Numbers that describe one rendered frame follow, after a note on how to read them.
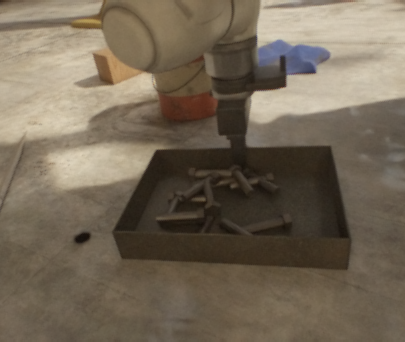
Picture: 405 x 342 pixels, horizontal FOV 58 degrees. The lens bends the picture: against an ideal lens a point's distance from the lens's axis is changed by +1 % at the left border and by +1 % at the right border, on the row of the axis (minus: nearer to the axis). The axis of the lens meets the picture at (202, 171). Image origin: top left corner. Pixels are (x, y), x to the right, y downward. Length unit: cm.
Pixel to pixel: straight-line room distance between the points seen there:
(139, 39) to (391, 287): 44
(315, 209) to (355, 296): 17
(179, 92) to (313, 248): 56
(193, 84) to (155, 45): 53
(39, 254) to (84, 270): 10
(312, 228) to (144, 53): 37
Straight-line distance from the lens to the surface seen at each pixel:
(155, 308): 54
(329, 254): 54
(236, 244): 53
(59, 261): 66
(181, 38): 42
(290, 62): 125
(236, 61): 59
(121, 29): 42
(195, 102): 95
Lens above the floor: 42
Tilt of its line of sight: 34 degrees down
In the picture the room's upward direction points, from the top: 9 degrees counter-clockwise
